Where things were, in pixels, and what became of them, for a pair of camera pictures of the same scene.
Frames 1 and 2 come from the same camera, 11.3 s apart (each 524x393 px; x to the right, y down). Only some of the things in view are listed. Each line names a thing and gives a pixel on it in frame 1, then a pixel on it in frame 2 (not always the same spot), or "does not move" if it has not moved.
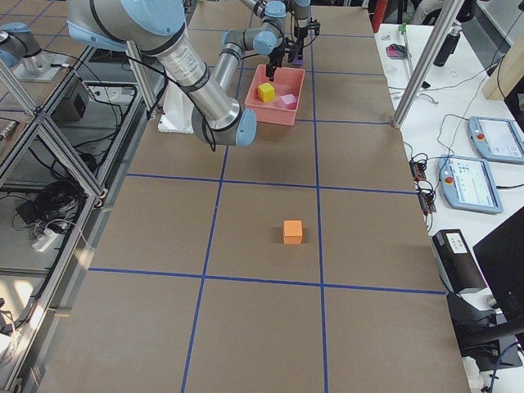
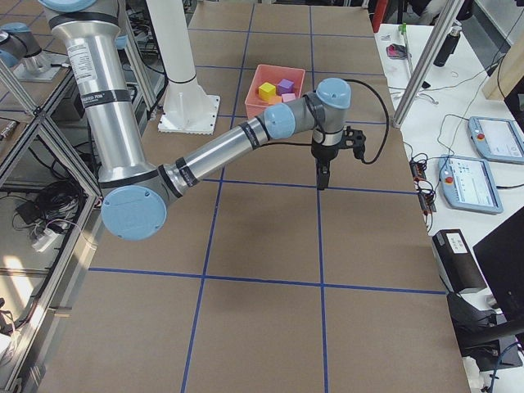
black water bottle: [448, 47] does not move
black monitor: [501, 255] does not move
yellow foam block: [266, 92] does not move
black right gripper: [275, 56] → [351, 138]
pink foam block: [288, 99] does not move
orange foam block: [292, 232] → [277, 99]
